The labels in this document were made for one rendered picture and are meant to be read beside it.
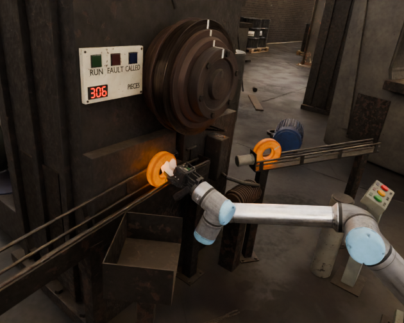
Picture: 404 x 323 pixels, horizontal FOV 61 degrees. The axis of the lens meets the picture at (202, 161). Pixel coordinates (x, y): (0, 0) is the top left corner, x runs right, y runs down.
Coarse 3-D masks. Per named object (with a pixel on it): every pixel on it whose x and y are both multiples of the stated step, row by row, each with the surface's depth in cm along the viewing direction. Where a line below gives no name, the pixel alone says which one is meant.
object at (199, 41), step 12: (192, 36) 126; (204, 36) 129; (216, 36) 135; (192, 48) 126; (204, 48) 128; (228, 48) 145; (180, 60) 123; (192, 60) 126; (180, 72) 125; (180, 84) 126; (180, 96) 128; (180, 108) 132; (180, 120) 135; (192, 120) 140; (204, 120) 145
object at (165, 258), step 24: (144, 216) 120; (168, 216) 120; (120, 240) 115; (144, 240) 124; (168, 240) 124; (120, 264) 113; (144, 264) 114; (168, 264) 115; (120, 288) 100; (144, 288) 100; (168, 288) 99; (144, 312) 121
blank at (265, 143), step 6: (270, 138) 181; (258, 144) 180; (264, 144) 179; (270, 144) 180; (276, 144) 181; (258, 150) 179; (264, 150) 181; (276, 150) 183; (258, 156) 181; (270, 156) 185; (276, 156) 185; (264, 162) 184
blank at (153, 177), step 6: (156, 156) 141; (162, 156) 141; (168, 156) 144; (150, 162) 140; (156, 162) 139; (162, 162) 142; (150, 168) 140; (156, 168) 140; (150, 174) 140; (156, 174) 142; (162, 174) 149; (150, 180) 141; (156, 180) 143; (162, 180) 146; (156, 186) 144
